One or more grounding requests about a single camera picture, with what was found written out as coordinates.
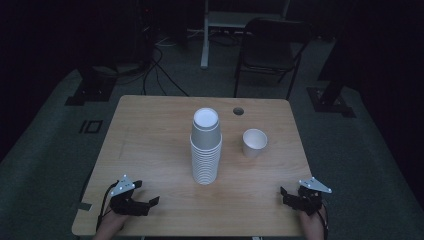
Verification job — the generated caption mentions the stack of white paper cups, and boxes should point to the stack of white paper cups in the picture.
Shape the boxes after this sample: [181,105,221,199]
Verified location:
[189,107,223,186]

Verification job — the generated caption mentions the black folding chair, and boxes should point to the black folding chair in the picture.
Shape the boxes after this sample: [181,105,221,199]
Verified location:
[233,18,313,100]

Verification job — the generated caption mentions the white floor cables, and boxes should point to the white floor cables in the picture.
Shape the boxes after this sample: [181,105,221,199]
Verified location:
[155,29,205,48]

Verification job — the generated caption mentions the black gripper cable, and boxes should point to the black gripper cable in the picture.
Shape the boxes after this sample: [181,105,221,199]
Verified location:
[95,181,120,233]
[318,199,330,240]

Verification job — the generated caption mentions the single white paper cup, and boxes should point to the single white paper cup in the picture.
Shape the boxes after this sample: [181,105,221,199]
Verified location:
[242,128,269,159]

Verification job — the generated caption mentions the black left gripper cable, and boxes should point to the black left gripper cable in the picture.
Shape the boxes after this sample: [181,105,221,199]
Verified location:
[95,181,120,233]

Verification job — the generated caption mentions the black stand with flat base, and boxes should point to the black stand with flat base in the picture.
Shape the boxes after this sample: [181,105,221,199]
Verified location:
[64,64,118,107]
[306,0,357,119]

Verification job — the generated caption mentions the person's right hand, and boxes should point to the person's right hand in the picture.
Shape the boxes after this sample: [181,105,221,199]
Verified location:
[298,206,326,240]

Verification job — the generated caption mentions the black floor cables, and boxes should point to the black floor cables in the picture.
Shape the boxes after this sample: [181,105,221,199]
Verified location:
[141,44,190,98]

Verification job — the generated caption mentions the person's left hand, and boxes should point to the person's left hand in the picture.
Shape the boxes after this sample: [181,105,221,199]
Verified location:
[92,209,130,240]

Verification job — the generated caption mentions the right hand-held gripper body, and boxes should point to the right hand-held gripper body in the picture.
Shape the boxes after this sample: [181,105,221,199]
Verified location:
[289,176,333,216]

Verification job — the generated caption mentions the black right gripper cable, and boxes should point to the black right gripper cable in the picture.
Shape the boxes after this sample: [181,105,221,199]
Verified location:
[318,199,330,240]

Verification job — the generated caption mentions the white metal desk frame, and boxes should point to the white metal desk frame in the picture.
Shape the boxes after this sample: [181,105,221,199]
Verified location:
[200,0,292,70]

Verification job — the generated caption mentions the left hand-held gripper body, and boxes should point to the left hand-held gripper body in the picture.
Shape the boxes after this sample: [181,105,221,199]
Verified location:
[109,174,150,216]

